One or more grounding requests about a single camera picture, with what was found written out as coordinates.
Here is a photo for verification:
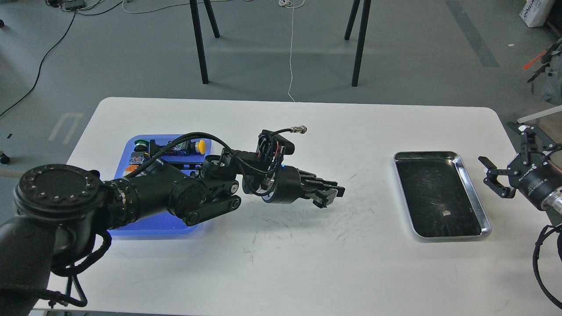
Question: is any black cable on floor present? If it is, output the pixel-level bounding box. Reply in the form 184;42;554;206
0;0;123;117

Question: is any blue plastic tray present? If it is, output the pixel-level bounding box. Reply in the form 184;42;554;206
110;134;212;240

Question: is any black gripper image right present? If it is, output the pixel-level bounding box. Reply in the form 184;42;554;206
478;122;562;211

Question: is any green push button switch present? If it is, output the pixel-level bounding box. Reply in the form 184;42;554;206
133;139;149;152

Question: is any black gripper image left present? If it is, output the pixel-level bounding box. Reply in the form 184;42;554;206
262;168;345;208

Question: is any black table leg pair right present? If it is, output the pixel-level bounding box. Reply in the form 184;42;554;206
344;0;372;87

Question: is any black table leg pair left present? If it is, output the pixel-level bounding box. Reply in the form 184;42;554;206
189;0;220;84

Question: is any white cable on floor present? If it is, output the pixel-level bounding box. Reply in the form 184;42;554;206
278;0;305;102

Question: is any black table leg pair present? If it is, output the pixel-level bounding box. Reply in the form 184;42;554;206
344;0;372;87
189;0;220;84

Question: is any white cardboard box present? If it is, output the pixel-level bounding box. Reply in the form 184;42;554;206
519;0;555;28

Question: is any yellow push button switch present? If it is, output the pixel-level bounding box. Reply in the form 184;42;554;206
170;139;207;157

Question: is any silver metal tray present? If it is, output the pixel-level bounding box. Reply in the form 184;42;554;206
393;151;492;242

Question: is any grey backpack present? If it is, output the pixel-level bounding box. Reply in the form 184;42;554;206
523;38;562;105

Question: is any orange white small component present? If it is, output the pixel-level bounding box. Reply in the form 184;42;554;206
123;151;148;176

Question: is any black robot arm image left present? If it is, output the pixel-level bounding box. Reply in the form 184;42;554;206
1;126;345;316

